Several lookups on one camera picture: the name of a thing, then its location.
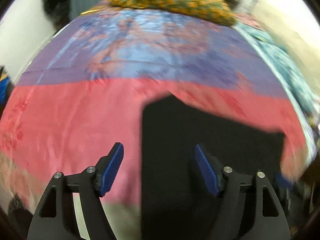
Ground black pants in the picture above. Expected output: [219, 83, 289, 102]
[141, 96, 290, 239]

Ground multicolour satin bedspread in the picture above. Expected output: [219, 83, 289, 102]
[1, 3, 316, 239]

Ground teal floral blanket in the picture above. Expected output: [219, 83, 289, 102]
[235, 23, 319, 133]

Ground black bag on floor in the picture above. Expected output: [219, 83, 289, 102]
[42, 0, 71, 31]

